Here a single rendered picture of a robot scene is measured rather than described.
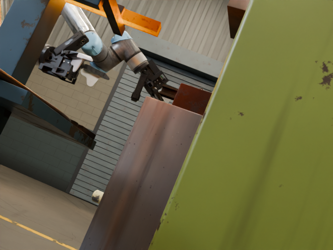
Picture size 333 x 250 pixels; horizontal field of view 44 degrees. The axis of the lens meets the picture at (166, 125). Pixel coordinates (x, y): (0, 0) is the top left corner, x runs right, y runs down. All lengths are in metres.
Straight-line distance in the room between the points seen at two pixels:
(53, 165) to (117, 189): 8.70
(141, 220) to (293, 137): 0.42
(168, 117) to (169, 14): 9.31
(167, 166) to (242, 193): 0.32
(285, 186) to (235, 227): 0.10
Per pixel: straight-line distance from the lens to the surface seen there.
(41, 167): 9.71
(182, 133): 0.94
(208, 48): 9.91
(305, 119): 0.66
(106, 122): 9.46
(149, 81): 1.62
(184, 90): 0.99
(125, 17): 0.88
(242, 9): 1.21
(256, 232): 0.63
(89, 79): 1.36
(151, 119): 0.96
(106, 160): 9.33
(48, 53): 1.37
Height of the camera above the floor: 0.71
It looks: 10 degrees up
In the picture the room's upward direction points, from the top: 23 degrees clockwise
